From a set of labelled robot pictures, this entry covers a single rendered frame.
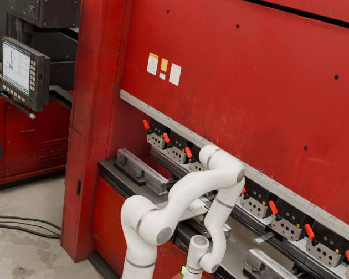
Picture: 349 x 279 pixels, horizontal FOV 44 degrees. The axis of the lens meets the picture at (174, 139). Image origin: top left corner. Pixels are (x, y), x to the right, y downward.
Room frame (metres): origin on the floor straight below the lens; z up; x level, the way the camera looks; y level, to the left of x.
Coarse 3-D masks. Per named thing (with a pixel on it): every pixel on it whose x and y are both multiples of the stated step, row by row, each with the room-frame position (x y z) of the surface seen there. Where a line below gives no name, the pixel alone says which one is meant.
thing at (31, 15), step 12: (12, 0) 2.70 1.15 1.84; (24, 0) 2.60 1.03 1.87; (36, 0) 2.52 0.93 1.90; (48, 0) 2.50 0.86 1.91; (60, 0) 2.57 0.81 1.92; (72, 0) 2.63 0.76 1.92; (12, 12) 2.71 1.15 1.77; (24, 12) 2.60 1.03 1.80; (36, 12) 2.51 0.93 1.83; (48, 12) 2.51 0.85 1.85; (60, 12) 2.57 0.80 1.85; (72, 12) 2.63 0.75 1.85; (24, 24) 2.82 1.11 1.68; (36, 24) 2.52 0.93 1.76; (48, 24) 2.51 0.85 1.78; (60, 24) 2.57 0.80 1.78; (72, 24) 2.64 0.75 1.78; (24, 36) 2.83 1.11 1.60
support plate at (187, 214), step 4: (156, 204) 2.05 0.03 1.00; (160, 204) 2.06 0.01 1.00; (164, 204) 2.06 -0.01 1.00; (160, 208) 2.02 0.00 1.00; (164, 208) 2.02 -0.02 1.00; (196, 208) 2.09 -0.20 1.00; (200, 208) 2.10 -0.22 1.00; (184, 212) 2.03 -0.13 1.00; (188, 212) 2.03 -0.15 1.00; (196, 212) 2.05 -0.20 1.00; (200, 212) 2.06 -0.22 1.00; (204, 212) 2.07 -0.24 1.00; (184, 216) 1.98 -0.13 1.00; (188, 216) 1.99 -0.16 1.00; (192, 216) 2.00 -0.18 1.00; (180, 220) 1.94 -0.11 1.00
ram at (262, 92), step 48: (144, 0) 2.65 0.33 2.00; (192, 0) 2.36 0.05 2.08; (240, 0) 2.13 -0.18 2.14; (144, 48) 2.60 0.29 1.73; (192, 48) 2.31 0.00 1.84; (240, 48) 2.08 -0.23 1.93; (288, 48) 1.90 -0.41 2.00; (336, 48) 1.75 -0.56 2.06; (144, 96) 2.55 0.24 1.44; (192, 96) 2.26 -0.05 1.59; (240, 96) 2.03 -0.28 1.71; (288, 96) 1.85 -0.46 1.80; (336, 96) 1.70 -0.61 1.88; (240, 144) 1.98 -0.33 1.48; (288, 144) 1.80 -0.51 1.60; (336, 144) 1.65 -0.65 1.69; (336, 192) 1.60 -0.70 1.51
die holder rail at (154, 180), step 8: (120, 152) 2.68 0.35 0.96; (128, 152) 2.69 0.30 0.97; (120, 160) 2.68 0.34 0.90; (128, 160) 2.62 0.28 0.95; (136, 160) 2.60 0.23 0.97; (136, 168) 2.54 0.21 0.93; (144, 168) 2.50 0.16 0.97; (144, 176) 2.48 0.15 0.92; (152, 176) 2.42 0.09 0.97; (160, 176) 2.43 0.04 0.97; (152, 184) 2.42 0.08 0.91; (160, 184) 2.37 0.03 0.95; (160, 192) 2.37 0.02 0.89
